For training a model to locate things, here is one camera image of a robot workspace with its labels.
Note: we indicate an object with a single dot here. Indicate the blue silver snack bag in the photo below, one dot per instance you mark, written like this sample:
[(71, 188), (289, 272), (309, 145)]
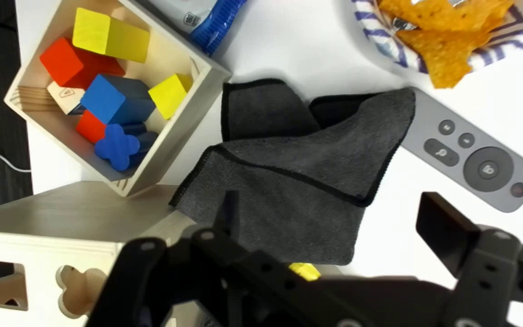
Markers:
[(213, 18)]

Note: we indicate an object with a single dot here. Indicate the blue cube block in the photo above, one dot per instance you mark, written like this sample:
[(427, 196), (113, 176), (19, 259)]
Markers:
[(110, 99)]

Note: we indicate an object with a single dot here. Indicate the blue striped paper plate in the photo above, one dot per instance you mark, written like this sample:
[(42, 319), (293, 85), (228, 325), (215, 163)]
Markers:
[(389, 38)]

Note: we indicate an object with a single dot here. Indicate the black towel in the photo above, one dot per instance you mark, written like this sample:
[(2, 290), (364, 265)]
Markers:
[(309, 163)]

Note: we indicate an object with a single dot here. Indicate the small red block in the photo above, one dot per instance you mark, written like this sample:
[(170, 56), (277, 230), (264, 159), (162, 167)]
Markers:
[(90, 127)]

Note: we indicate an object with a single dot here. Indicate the large yellow block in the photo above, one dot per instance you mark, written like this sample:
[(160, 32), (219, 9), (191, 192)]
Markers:
[(108, 32)]

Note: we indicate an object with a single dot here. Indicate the wooden shape sorter box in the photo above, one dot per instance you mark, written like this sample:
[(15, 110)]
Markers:
[(50, 218)]

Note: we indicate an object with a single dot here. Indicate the plain wooden block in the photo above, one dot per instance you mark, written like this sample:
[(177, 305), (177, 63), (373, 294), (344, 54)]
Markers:
[(66, 96)]

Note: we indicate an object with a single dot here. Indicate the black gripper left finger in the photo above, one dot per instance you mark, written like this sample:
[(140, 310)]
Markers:
[(213, 277)]

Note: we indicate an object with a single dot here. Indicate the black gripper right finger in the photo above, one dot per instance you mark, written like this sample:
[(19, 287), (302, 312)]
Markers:
[(491, 265)]

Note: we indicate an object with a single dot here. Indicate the grey remote control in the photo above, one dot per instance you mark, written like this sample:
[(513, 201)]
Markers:
[(480, 159)]

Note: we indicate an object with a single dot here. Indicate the large red block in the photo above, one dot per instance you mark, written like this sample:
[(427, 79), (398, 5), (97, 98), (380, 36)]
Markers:
[(64, 59)]

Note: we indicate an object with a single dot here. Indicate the blue flower shaped block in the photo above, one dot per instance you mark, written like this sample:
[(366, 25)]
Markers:
[(119, 147)]

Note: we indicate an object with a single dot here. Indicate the small yellow block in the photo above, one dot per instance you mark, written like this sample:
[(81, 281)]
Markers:
[(168, 94)]

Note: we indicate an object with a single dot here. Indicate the orange tortilla chips pile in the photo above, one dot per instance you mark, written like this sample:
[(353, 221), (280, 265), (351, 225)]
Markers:
[(449, 36)]

